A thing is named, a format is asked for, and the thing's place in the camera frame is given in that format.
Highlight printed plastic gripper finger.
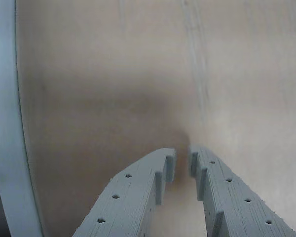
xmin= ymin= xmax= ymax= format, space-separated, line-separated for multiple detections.
xmin=71 ymin=147 xmax=177 ymax=237
xmin=188 ymin=144 xmax=296 ymax=237

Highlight white board edge frame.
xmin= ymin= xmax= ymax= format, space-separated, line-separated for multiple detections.
xmin=0 ymin=0 xmax=45 ymax=237

